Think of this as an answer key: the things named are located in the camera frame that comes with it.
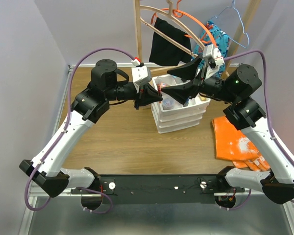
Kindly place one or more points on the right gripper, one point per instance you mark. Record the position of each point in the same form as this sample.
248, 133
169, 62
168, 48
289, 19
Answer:
181, 93

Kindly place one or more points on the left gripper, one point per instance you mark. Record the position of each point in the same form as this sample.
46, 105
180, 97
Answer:
147, 94

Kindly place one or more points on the red pen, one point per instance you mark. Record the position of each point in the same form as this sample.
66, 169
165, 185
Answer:
159, 82

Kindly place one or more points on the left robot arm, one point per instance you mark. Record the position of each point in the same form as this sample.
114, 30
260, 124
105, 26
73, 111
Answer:
108, 83

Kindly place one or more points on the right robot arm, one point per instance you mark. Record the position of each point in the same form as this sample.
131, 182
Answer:
247, 116

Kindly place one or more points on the white plastic drawer organizer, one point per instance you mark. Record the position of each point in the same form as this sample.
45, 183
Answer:
181, 117

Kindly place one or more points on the black shorts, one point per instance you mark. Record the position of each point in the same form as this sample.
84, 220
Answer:
164, 53

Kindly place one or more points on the blue fish print garment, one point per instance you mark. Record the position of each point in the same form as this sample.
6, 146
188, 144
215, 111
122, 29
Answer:
221, 38

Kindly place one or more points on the beige wooden hanger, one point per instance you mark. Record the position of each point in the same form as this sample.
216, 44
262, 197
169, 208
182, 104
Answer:
171, 41

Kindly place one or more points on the orange plastic hanger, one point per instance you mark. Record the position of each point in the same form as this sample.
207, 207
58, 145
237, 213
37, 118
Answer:
174, 15

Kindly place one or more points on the orange white tie-dye cloth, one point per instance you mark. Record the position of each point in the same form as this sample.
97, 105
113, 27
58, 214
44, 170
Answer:
232, 145

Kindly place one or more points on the wooden clothes rack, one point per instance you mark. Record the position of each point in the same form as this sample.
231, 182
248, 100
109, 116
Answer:
247, 18

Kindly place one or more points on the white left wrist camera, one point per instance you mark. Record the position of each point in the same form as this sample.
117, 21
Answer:
141, 74

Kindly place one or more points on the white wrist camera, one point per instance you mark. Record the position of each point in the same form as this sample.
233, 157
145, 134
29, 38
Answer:
141, 74
213, 57

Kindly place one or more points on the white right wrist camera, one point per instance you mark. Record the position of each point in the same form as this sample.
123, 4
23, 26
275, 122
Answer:
213, 57

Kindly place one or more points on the blue wire hanger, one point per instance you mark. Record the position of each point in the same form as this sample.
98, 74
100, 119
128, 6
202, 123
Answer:
230, 21

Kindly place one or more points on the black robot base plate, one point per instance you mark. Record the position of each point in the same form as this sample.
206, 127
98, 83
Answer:
155, 189

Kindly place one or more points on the aluminium frame rails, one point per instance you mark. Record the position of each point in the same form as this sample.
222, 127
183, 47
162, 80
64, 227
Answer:
125, 142

